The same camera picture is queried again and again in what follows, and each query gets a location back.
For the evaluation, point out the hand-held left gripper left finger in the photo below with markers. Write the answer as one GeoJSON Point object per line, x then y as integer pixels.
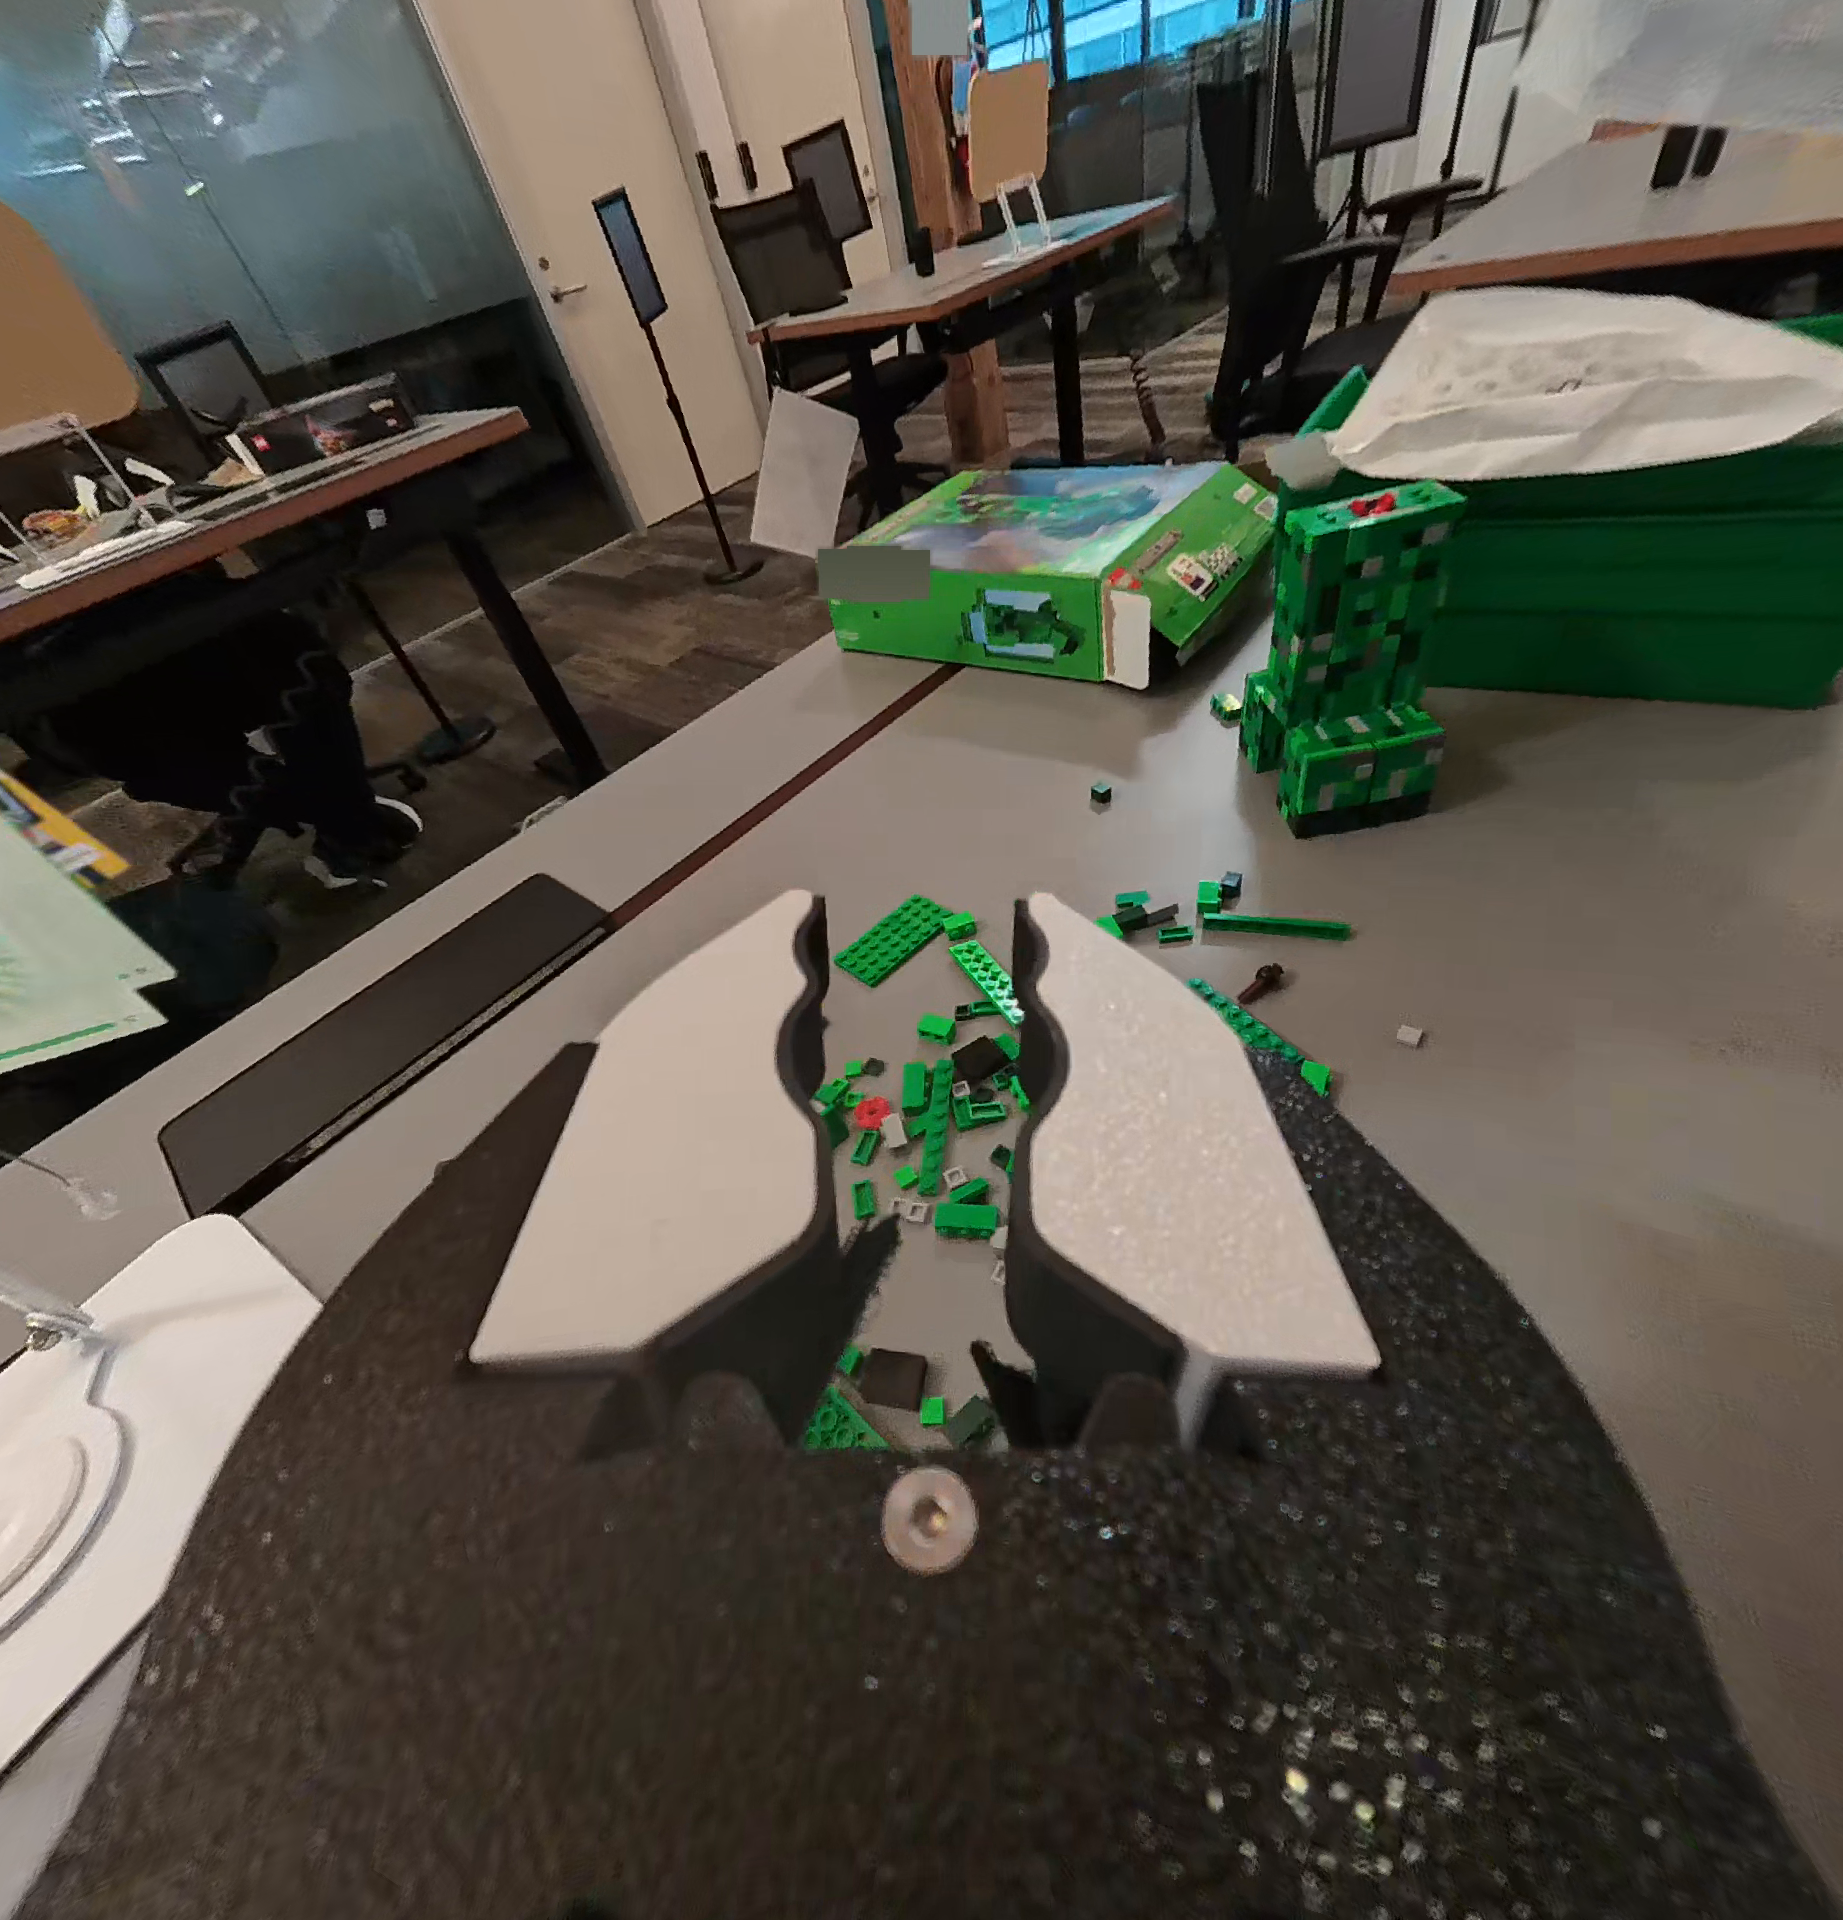
{"type": "Point", "coordinates": [666, 1186]}

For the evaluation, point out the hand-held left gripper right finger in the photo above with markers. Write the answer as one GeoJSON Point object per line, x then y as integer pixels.
{"type": "Point", "coordinates": [1192, 1201]}

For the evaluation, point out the green plastic bin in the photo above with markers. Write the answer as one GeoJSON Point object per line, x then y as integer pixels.
{"type": "Point", "coordinates": [1642, 585]}

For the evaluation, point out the grey desk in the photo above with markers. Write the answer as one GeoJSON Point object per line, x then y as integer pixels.
{"type": "Point", "coordinates": [1537, 930]}

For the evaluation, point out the wood-edged office desk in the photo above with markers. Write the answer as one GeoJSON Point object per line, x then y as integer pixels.
{"type": "Point", "coordinates": [1611, 210]}
{"type": "Point", "coordinates": [261, 481]}
{"type": "Point", "coordinates": [981, 271]}

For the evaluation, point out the long narrow green toy plate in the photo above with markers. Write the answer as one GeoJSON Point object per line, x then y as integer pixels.
{"type": "Point", "coordinates": [1273, 926]}

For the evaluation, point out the dark brown toy tile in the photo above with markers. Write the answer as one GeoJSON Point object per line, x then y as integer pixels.
{"type": "Point", "coordinates": [894, 1376]}

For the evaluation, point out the short green toy plate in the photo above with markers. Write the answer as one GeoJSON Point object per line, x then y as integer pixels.
{"type": "Point", "coordinates": [985, 982]}

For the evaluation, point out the green blocky toy figure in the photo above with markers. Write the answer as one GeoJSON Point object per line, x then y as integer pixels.
{"type": "Point", "coordinates": [1357, 646]}

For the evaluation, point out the green toy set box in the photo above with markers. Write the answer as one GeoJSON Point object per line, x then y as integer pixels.
{"type": "Point", "coordinates": [1042, 511]}

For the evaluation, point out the white book stand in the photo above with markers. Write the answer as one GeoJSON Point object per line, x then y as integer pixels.
{"type": "Point", "coordinates": [29, 1500]}

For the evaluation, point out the white paper sheet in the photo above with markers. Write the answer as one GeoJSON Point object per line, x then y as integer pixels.
{"type": "Point", "coordinates": [803, 471]}

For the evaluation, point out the white paper scrap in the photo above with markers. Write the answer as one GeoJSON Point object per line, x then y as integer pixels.
{"type": "Point", "coordinates": [1298, 462]}

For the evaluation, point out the dark toy set box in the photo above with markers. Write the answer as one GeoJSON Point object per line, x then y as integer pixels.
{"type": "Point", "coordinates": [328, 423]}

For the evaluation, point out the black office chair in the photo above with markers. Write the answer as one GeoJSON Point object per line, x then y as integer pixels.
{"type": "Point", "coordinates": [1312, 301]}
{"type": "Point", "coordinates": [209, 376]}
{"type": "Point", "coordinates": [778, 256]}

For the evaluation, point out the black tablet floor stand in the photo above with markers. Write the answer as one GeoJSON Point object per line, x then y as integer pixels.
{"type": "Point", "coordinates": [632, 256]}

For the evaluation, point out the wooden display board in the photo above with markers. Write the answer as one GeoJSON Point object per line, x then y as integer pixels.
{"type": "Point", "coordinates": [21, 331]}
{"type": "Point", "coordinates": [1007, 112]}

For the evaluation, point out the black screen on tripod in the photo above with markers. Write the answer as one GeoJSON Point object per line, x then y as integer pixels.
{"type": "Point", "coordinates": [1378, 66]}

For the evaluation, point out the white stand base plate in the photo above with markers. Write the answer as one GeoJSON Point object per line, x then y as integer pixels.
{"type": "Point", "coordinates": [187, 1351]}

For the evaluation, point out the clear acrylic stand bracket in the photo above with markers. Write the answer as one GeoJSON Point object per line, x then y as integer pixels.
{"type": "Point", "coordinates": [52, 496]}

